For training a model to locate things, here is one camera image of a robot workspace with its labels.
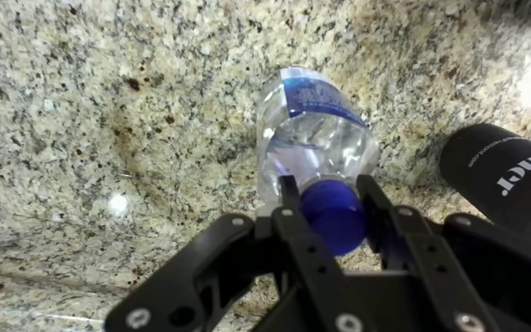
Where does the black labelled bottle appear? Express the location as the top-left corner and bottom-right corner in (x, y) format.
(440, 123), (531, 239)

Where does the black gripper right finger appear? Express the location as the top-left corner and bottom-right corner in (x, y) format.
(357, 175), (394, 252)

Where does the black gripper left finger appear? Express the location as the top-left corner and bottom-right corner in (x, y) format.
(279, 175), (301, 210)

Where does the clear water bottle blue cap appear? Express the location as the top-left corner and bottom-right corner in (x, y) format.
(257, 66), (381, 256)

